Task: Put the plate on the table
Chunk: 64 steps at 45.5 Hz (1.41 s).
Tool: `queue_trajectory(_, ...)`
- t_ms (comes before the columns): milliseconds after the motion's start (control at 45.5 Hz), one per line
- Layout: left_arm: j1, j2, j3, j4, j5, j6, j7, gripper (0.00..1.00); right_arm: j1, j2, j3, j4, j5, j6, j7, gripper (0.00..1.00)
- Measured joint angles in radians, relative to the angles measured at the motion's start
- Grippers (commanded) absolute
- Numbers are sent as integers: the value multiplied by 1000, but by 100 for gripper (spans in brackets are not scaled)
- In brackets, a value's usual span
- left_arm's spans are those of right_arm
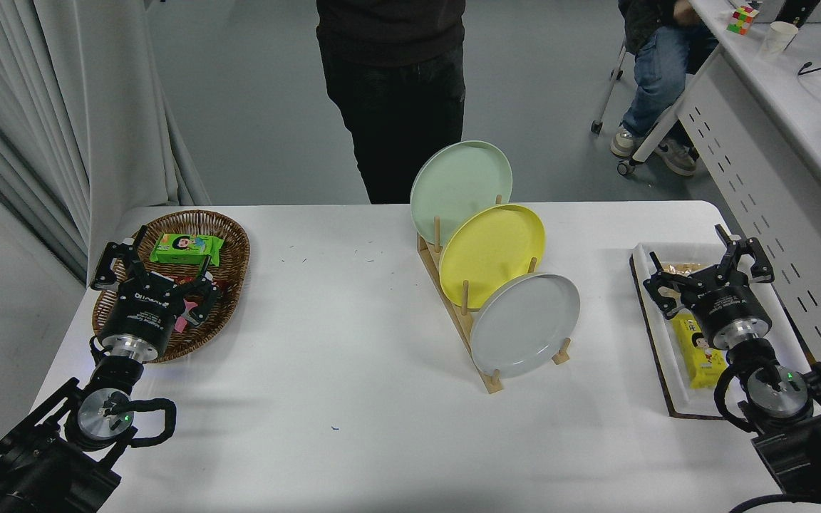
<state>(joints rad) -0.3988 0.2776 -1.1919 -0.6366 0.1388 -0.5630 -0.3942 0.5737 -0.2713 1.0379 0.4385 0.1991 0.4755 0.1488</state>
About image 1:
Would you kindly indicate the white desk with perforated panel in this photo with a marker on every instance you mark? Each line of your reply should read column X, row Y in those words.
column 774, row 107

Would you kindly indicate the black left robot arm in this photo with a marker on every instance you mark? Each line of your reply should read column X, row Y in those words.
column 40, row 470

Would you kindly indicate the colourful puzzle cube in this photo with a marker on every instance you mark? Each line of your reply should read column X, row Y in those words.
column 742, row 20

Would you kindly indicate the yellow snack bar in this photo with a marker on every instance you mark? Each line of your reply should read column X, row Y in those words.
column 699, row 356

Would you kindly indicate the seated person's hand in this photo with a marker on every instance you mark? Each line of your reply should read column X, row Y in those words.
column 685, row 13

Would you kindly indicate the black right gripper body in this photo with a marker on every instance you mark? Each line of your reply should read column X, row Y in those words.
column 727, row 306

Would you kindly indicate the wooden plate rack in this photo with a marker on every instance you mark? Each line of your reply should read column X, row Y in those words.
column 453, row 306

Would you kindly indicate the green snack pack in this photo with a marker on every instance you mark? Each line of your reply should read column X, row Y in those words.
column 186, row 249

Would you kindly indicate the pale green plate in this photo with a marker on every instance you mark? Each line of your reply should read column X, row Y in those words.
column 457, row 182

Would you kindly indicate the brown wicker basket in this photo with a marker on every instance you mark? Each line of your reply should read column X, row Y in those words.
column 232, row 249

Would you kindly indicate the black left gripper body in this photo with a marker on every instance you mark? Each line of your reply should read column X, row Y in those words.
column 141, row 313

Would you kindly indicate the pink snack wrapper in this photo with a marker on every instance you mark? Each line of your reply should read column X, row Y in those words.
column 182, row 324

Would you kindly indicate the standing person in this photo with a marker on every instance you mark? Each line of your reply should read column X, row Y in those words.
column 396, row 107

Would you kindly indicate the white chair frame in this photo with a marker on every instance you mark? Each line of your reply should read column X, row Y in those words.
column 608, row 89

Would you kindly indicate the clear pack of biscuits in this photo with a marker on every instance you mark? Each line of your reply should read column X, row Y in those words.
column 678, row 268

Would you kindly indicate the grey curtain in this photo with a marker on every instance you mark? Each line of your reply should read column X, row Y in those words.
column 61, row 107

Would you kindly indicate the yellow plate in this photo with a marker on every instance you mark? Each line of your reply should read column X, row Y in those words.
column 489, row 253

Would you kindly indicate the white paper cup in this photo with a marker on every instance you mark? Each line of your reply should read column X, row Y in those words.
column 777, row 39

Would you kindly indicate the seated person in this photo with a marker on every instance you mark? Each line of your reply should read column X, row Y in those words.
column 656, row 71

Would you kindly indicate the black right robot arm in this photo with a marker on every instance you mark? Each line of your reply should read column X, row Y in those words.
column 809, row 449

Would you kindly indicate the white rectangular tray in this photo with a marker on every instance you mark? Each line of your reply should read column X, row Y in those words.
column 674, row 385

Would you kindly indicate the grey plate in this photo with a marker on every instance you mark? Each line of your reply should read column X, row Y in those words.
column 524, row 328

